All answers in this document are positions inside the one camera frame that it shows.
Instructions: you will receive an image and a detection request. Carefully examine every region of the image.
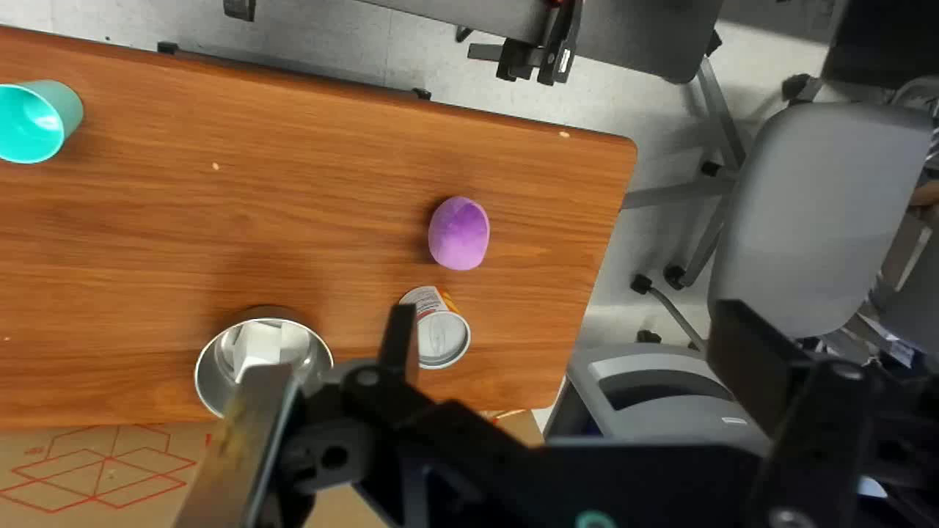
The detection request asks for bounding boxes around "teal plastic cup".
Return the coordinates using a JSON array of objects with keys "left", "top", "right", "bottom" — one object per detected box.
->
[{"left": 0, "top": 80, "right": 87, "bottom": 168}]

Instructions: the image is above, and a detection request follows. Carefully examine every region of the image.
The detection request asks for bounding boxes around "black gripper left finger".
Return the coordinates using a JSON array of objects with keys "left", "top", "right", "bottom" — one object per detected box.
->
[{"left": 376, "top": 300, "right": 425, "bottom": 391}]

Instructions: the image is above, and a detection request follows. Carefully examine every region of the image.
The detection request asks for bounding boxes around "grey metal bracket bar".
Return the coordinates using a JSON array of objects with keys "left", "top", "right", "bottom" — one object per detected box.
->
[{"left": 174, "top": 361, "right": 305, "bottom": 528}]

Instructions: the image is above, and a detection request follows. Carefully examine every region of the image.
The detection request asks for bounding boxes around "grey chair with casters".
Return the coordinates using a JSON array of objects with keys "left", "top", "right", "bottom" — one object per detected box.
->
[{"left": 626, "top": 56, "right": 939, "bottom": 354}]

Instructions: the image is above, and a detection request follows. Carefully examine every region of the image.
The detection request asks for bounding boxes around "small white orange can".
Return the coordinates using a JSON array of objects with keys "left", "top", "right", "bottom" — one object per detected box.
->
[{"left": 395, "top": 285, "right": 476, "bottom": 373}]

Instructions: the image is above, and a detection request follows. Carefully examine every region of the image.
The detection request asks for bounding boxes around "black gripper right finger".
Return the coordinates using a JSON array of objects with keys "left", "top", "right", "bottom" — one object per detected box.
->
[{"left": 708, "top": 297, "right": 875, "bottom": 528}]

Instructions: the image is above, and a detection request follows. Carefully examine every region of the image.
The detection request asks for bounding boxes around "large open silver can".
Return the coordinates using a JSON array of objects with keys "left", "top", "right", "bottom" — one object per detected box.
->
[{"left": 190, "top": 311, "right": 337, "bottom": 421}]

